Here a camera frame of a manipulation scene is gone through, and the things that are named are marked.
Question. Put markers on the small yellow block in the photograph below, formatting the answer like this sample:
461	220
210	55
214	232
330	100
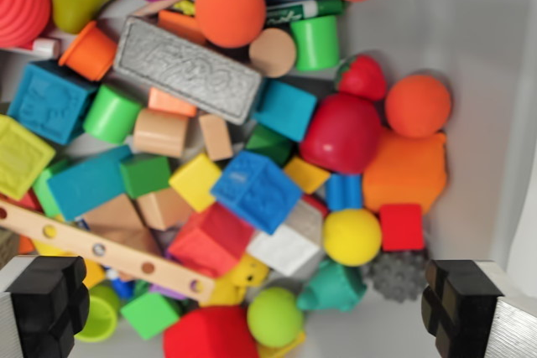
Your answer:
306	174

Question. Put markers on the teal embossed cube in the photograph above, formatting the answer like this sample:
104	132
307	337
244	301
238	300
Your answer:
50	102

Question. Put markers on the short wooden cylinder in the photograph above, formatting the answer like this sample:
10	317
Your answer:
272	53

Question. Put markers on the white embossed cube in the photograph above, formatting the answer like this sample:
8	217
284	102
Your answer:
289	245

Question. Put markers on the small red block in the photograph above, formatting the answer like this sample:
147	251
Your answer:
316	203

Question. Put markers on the orange rectangular block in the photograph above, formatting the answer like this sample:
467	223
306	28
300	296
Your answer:
180	24

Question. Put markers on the grey spiky ball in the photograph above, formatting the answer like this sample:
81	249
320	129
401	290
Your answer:
396	276

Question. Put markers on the wooden cylinder block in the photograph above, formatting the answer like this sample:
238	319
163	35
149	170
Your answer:
161	133

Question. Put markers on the red ribbed rubber ball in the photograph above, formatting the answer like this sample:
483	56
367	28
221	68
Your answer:
19	1

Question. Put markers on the red toy strawberry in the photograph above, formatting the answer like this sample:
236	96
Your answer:
363	77

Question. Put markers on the dark green wooden cube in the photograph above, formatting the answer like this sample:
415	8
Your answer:
144	175

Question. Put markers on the red embossed cube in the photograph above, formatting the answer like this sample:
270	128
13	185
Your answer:
210	240

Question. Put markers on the lime green foam ball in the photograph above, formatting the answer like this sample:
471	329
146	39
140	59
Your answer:
274	318

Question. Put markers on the dark red block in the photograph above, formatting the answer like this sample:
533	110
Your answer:
25	202

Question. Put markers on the green cylinder block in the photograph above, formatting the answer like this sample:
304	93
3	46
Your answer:
111	112

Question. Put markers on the teal rubber animal toy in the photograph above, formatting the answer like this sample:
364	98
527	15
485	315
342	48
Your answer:
333	288

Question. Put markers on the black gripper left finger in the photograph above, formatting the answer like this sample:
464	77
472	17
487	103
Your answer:
42	303

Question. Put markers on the red toy apple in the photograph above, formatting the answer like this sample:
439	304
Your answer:
342	133

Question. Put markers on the yellow foam ball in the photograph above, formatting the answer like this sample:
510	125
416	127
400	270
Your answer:
351	237

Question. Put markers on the bright green cube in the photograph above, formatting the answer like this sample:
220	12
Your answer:
149	314

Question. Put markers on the blue embossed cube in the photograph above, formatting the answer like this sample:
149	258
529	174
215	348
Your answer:
256	190

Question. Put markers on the lime green plastic cup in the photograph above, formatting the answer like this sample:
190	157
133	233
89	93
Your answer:
98	316

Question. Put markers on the blue labelled marker pen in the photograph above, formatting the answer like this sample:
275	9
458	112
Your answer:
119	284

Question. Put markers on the light green block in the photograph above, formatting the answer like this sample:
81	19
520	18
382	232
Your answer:
44	190

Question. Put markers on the green marker pen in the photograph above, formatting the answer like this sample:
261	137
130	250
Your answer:
306	10

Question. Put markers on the small orange block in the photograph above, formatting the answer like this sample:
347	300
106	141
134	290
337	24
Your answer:
168	102

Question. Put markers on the teal square block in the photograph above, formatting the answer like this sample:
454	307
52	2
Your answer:
285	108

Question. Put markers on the teal wedge block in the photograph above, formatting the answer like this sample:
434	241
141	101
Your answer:
90	188

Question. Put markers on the thin wooden stick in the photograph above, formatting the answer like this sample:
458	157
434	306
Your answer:
157	6

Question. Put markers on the wooden bar with holes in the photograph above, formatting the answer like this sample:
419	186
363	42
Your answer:
117	251

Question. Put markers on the small blue ridged block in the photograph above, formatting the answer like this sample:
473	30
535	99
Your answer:
344	192

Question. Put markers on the red soft cube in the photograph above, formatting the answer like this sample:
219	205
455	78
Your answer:
210	335

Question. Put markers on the red square block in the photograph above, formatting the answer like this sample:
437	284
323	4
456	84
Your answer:
401	228

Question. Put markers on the large plain wooden block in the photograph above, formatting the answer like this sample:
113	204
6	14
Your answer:
117	219

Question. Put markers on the orange plastic cup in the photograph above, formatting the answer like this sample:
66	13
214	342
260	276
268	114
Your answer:
90	54

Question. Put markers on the dark green triangular block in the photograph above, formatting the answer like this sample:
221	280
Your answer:
268	144

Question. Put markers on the yellow plastic piece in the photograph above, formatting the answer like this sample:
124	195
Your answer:
281	349

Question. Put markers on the orange wedge block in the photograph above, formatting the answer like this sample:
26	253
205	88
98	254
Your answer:
26	245

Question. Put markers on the yellow-green embossed cube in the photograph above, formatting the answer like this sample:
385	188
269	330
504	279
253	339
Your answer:
21	157

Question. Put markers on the small wooden block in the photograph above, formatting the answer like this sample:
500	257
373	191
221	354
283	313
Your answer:
216	138

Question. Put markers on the grey Expo whiteboard eraser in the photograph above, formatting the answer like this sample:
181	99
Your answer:
189	71

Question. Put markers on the yellow rubber duck toy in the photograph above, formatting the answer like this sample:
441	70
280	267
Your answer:
243	276

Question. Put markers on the orange soft cube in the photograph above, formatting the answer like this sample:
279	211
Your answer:
403	173

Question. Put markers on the yellow wooden cube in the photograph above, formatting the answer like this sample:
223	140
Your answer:
195	182

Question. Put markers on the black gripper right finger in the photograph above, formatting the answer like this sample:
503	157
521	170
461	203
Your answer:
461	307

